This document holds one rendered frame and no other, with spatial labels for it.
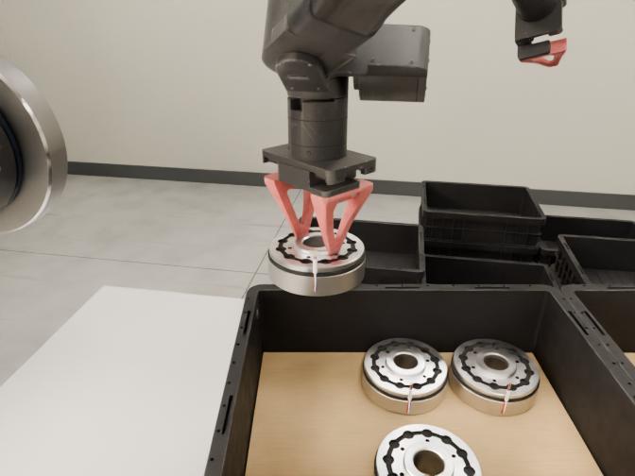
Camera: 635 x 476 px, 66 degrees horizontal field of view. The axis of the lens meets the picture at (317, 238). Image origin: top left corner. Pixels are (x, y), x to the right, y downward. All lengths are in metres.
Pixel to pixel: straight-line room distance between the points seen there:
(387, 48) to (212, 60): 3.01
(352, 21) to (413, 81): 0.12
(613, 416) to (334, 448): 0.28
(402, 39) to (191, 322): 0.70
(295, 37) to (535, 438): 0.49
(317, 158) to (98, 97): 3.42
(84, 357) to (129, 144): 2.95
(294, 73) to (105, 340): 0.71
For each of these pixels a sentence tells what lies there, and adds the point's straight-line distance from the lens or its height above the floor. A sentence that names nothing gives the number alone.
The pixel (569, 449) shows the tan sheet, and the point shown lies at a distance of 0.64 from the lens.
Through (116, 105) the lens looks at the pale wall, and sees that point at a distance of 3.78.
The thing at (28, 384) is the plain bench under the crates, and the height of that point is 0.70.
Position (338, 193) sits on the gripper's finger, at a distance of 0.45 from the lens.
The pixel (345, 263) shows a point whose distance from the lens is 0.49.
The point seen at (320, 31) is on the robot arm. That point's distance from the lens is 0.35.
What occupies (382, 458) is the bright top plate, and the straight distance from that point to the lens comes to 0.53.
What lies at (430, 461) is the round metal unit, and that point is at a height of 0.85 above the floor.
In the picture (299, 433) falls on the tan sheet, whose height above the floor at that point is 0.83.
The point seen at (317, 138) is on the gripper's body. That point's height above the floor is 1.15.
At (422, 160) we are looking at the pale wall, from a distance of 3.32.
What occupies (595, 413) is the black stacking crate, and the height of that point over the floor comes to 0.87.
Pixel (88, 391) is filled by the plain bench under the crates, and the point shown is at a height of 0.70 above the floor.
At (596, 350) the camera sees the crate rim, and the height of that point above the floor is 0.93.
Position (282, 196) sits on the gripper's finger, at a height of 1.08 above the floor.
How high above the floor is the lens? 1.28
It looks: 27 degrees down
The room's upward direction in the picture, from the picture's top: straight up
